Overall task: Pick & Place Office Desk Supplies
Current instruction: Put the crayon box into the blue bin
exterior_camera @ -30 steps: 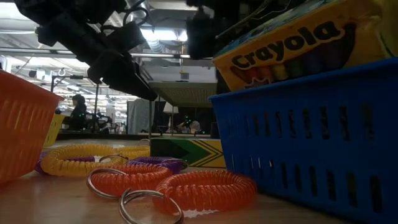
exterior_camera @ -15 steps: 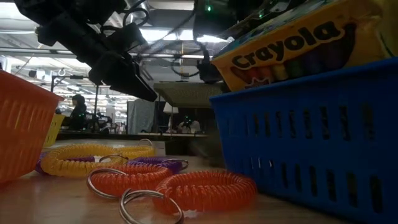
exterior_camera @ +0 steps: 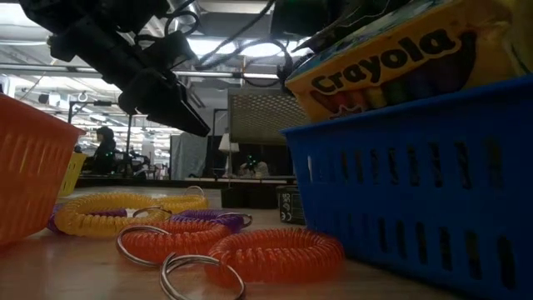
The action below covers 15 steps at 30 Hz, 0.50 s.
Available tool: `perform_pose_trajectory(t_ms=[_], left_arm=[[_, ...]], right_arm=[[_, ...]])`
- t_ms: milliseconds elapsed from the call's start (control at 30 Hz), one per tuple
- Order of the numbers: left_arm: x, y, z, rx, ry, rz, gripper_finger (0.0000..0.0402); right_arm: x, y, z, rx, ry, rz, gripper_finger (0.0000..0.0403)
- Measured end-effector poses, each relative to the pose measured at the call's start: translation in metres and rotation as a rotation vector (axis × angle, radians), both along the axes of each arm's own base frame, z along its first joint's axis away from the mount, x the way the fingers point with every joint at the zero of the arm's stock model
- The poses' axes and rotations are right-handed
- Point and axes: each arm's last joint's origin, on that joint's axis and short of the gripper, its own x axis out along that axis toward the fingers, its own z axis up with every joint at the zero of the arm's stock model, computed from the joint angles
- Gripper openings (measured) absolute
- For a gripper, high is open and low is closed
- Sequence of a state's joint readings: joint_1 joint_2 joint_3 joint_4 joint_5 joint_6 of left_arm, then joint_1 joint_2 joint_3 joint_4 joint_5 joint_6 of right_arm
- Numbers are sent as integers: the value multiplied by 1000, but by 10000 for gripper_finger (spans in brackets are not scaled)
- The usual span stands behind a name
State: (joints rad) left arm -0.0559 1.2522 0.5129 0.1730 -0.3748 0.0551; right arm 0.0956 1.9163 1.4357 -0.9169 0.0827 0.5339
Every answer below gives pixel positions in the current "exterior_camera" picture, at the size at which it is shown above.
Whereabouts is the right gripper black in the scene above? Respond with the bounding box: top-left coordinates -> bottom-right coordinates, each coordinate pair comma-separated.
270,0 -> 411,53

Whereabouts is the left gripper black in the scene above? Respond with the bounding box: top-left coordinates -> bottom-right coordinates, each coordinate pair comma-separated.
48,22 -> 212,138

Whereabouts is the yellow coil wristband keyring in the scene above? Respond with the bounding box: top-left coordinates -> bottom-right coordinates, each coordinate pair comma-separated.
156,185 -> 211,213
53,192 -> 172,239

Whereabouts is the red coil wristband keyring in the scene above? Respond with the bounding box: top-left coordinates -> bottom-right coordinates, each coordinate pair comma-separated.
115,219 -> 233,268
159,227 -> 346,300

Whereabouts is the red plastic basket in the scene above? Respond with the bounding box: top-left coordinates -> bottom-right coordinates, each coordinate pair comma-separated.
0,93 -> 87,247

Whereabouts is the blue plastic basket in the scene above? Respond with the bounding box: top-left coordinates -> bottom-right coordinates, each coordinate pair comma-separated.
281,74 -> 533,300

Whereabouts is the grey covered cabinet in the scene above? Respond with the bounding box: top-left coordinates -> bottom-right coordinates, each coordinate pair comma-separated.
169,132 -> 208,181

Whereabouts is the long ceiling light bar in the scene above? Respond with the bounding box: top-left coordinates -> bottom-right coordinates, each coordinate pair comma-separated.
0,62 -> 280,80

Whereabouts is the white lamp shade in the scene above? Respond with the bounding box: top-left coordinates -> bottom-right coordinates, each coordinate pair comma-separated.
218,132 -> 241,153

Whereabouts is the person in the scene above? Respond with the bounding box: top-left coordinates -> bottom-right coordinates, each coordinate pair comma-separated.
237,154 -> 271,178
85,125 -> 117,175

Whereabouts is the green perforated metal shelf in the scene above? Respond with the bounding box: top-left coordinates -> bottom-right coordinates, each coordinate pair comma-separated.
227,87 -> 311,188

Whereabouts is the yellow plastic basket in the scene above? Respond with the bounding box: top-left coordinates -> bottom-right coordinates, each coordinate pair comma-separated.
57,152 -> 87,198

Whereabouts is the black metal frame rig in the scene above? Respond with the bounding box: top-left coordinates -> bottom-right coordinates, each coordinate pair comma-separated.
68,99 -> 134,176

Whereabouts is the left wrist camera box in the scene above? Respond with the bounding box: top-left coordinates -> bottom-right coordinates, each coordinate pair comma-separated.
143,31 -> 197,72

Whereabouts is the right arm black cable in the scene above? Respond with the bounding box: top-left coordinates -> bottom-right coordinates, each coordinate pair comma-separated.
195,0 -> 293,91

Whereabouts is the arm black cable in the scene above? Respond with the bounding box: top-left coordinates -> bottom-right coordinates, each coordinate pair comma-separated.
195,0 -> 293,91
164,10 -> 201,38

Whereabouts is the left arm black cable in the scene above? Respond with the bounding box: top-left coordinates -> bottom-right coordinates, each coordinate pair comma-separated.
164,10 -> 201,38

